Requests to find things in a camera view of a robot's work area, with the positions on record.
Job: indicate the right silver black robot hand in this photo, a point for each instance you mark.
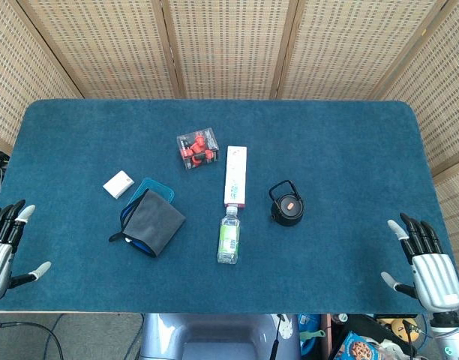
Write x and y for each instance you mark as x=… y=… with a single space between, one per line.
x=434 y=275

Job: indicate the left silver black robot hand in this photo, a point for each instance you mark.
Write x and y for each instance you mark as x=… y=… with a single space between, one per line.
x=0 y=258

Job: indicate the small black kettle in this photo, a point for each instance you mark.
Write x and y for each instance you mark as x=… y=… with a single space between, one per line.
x=287 y=215

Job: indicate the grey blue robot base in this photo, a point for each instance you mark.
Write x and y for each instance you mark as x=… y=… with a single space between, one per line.
x=214 y=337

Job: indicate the yellow toy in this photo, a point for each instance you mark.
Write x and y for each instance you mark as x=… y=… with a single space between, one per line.
x=396 y=328

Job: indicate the blue cookie box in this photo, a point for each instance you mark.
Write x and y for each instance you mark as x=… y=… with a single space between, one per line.
x=359 y=348

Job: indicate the teal plastic tool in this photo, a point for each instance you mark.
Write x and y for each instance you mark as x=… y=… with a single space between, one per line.
x=312 y=334

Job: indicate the small white box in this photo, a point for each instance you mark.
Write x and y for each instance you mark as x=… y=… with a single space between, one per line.
x=118 y=184

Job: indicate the grey cloth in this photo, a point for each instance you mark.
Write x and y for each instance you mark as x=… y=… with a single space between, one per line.
x=154 y=223

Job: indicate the blue table mat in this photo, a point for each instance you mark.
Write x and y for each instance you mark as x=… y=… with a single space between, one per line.
x=327 y=150

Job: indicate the teal plastic container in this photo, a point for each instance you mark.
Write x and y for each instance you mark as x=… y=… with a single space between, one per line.
x=160 y=187

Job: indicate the clear water bottle green label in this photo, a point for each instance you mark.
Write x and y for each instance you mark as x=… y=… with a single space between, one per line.
x=228 y=240

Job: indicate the long white carton box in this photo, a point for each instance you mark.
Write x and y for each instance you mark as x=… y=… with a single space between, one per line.
x=236 y=176

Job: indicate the clear box with red parts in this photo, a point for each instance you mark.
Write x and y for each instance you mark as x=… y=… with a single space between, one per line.
x=197 y=150

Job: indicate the woven bamboo folding screen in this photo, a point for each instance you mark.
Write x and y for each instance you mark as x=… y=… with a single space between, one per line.
x=229 y=45

